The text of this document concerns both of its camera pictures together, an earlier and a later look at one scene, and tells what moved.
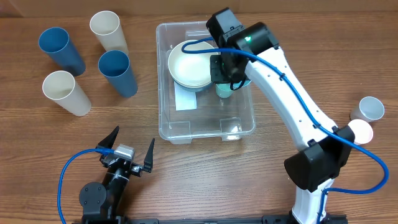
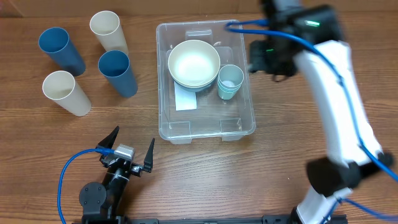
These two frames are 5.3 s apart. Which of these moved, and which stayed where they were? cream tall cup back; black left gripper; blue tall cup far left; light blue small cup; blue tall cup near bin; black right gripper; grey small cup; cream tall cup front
Moved: black right gripper; grey small cup; light blue small cup
Stayed: blue tall cup near bin; cream tall cup back; cream tall cup front; blue tall cup far left; black left gripper
